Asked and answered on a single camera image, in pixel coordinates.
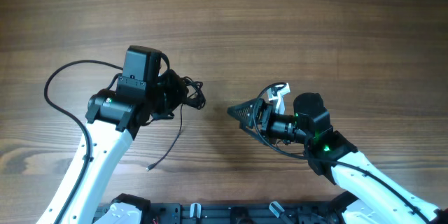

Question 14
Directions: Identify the black right camera cable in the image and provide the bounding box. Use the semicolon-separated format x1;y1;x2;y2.
252;82;431;223

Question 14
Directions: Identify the black camera cable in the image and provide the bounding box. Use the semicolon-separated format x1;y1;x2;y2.
252;82;431;223
43;59;124;224

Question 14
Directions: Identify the thin black usb cable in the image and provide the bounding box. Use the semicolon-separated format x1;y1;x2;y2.
145;103;185;172

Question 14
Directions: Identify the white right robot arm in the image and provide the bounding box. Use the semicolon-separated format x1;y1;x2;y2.
227;90;447;223

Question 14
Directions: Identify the black left camera cable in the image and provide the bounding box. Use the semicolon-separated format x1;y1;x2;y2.
43;59;124;224

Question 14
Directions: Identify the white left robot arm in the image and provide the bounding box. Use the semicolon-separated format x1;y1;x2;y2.
38;45;186;223

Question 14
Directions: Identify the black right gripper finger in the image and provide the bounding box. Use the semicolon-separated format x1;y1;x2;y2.
227;99;256;128
240;126;269;146

